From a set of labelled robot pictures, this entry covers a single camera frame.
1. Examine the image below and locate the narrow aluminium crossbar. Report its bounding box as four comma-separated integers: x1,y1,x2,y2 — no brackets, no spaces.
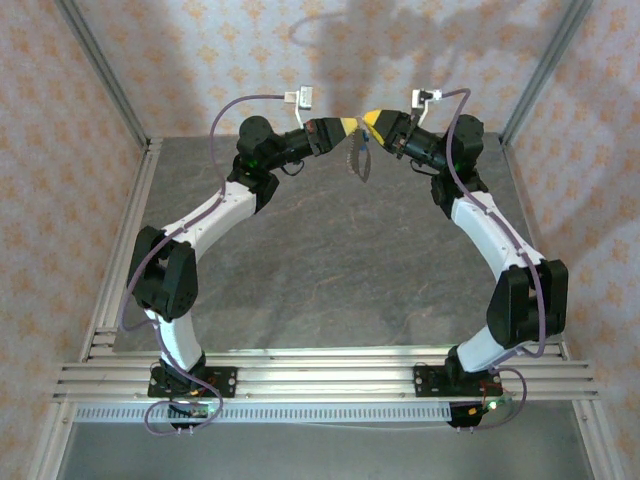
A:
79,342,571,362

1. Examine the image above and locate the black controller box with LED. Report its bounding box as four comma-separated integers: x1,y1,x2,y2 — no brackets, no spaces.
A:
167,399,225,432
446,397,516,431

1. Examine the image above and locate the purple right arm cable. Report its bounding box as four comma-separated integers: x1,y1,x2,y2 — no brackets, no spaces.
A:
441,88,547,434

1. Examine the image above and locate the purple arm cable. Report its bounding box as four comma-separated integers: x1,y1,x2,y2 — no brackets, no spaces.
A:
118,93,286,437
441,88,547,434

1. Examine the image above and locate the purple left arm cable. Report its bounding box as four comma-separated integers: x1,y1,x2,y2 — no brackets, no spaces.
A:
118,93,286,437

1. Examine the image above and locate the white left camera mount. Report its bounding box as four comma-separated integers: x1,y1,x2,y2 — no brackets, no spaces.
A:
283,88,314,129

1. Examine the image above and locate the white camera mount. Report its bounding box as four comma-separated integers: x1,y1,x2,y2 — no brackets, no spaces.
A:
283,88,314,129
410,88,445,129

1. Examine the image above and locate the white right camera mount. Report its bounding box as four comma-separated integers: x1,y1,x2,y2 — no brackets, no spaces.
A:
410,88,445,129

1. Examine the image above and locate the aluminium side rail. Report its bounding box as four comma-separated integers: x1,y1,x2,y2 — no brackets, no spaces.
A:
501,142,571,359
79,138,164,361

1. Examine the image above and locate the aluminium corner post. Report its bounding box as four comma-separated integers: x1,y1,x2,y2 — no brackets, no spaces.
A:
499,0,595,146
53,0,152,151

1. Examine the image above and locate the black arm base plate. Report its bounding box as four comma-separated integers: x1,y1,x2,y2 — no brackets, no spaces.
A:
413,363,503,400
148,366,238,400

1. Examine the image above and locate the wide aluminium mounting rail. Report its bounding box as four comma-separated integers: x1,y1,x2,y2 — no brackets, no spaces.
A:
52,360,601,403

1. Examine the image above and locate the white slotted cable duct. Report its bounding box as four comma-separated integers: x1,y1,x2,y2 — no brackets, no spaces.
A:
74,403,454,424

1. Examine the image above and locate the aluminium frame leg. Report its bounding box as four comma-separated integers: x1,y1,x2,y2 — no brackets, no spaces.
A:
572,399,626,480

